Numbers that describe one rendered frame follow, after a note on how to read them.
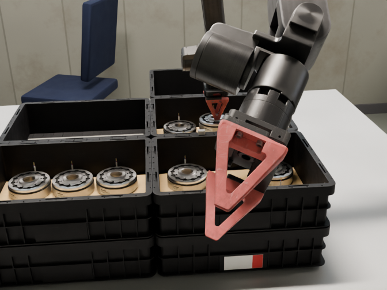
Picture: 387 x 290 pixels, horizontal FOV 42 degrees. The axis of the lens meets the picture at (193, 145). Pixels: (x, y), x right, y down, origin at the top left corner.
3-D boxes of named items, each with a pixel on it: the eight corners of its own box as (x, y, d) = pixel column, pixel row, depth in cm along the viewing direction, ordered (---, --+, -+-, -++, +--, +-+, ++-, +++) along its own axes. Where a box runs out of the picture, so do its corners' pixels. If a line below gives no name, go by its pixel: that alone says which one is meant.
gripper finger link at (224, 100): (206, 123, 149) (205, 93, 145) (204, 115, 156) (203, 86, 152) (229, 122, 150) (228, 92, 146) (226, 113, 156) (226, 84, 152)
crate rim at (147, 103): (150, 104, 160) (150, 97, 159) (151, 144, 133) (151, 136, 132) (22, 109, 157) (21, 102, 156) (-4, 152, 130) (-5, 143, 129)
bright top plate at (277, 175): (284, 159, 136) (284, 157, 136) (299, 177, 127) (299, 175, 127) (248, 163, 134) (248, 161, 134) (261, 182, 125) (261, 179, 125)
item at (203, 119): (230, 112, 159) (230, 110, 159) (234, 125, 150) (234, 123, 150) (198, 114, 158) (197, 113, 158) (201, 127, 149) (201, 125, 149)
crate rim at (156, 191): (299, 137, 136) (299, 129, 135) (337, 195, 109) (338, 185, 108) (151, 144, 133) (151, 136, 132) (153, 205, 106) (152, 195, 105)
